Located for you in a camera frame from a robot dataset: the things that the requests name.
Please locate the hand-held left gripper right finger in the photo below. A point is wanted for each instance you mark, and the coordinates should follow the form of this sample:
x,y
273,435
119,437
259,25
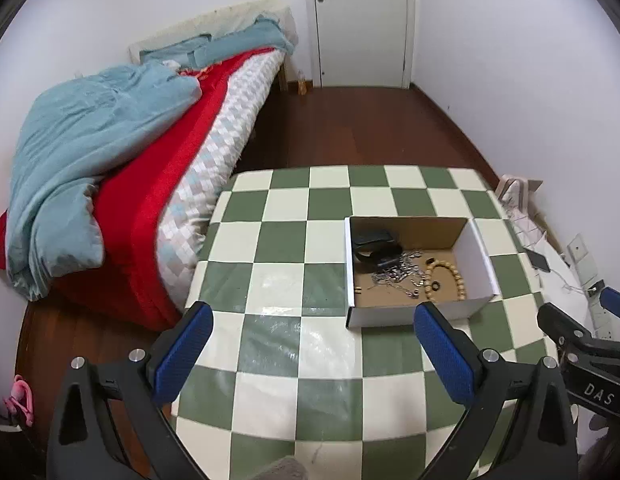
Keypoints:
x,y
442,355

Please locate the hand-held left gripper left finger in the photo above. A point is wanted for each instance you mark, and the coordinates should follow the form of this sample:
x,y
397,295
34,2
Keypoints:
x,y
185,355

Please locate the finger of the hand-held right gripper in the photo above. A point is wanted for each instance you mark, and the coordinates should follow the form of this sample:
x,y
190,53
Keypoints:
x,y
617,302
560,322

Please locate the white cardboard box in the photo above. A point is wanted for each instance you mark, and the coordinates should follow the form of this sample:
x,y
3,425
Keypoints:
x,y
405,315

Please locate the black smart band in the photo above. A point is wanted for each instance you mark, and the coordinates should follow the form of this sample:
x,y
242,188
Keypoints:
x,y
372,237

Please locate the white power strip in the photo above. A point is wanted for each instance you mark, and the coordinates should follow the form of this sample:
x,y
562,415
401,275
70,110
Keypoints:
x,y
597,317

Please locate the black charger plug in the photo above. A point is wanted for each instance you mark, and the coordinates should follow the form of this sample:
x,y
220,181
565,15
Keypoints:
x,y
596,286

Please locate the black smartphone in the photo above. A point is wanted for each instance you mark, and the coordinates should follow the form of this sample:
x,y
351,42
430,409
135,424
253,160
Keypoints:
x,y
538,260

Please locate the floral cloth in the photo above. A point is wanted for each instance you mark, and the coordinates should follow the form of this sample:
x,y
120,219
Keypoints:
x,y
520,210

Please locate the green white checkered tablecloth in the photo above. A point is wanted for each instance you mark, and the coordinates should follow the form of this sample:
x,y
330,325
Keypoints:
x,y
290,280

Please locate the bed with red cover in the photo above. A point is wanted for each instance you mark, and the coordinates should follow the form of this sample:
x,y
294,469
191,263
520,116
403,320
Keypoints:
x,y
155,200

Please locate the pink slipper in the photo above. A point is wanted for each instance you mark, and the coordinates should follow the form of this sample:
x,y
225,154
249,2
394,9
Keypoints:
x,y
21,400

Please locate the grey white checkered bedsheet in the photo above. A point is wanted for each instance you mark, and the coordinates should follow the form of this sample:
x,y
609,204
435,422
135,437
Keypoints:
x,y
225,135

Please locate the light blue quilt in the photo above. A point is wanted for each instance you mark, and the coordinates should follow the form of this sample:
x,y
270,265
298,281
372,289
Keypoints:
x,y
90,140

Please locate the small orange drink bottle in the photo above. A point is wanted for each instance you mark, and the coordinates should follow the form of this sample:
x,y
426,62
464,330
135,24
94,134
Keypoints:
x,y
302,85

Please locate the light blue pillow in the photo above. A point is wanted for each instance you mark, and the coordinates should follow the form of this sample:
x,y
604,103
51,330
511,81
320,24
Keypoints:
x,y
240,42

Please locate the white door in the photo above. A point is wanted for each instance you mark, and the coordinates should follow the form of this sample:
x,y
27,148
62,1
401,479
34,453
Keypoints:
x,y
360,20

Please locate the grey wall switch plate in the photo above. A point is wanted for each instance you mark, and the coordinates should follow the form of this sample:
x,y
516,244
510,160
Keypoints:
x,y
578,249

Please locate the wooden bed frame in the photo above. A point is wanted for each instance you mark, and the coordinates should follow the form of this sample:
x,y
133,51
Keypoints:
x,y
283,75

